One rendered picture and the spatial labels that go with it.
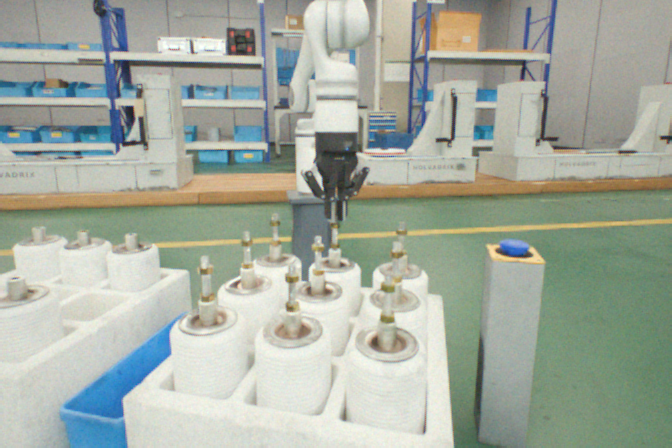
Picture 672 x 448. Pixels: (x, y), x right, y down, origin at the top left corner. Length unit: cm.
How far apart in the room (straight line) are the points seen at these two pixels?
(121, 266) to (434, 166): 232
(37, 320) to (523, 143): 303
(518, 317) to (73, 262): 84
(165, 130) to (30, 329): 211
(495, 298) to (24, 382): 67
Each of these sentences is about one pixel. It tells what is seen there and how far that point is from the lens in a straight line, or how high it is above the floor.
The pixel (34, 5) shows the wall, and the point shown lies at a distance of 1020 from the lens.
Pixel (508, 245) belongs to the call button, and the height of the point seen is 33.
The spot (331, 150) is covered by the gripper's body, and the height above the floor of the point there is 47.
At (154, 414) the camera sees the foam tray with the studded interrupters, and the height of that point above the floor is 17.
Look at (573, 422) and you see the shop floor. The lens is 88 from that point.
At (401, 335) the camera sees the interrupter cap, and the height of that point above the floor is 25.
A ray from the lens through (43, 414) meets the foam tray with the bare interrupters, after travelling 76.
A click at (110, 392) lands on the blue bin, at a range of 79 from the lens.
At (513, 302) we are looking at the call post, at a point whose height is 25.
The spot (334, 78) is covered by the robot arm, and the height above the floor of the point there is 58.
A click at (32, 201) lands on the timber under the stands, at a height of 5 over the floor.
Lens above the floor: 51
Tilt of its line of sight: 11 degrees down
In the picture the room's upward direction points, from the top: straight up
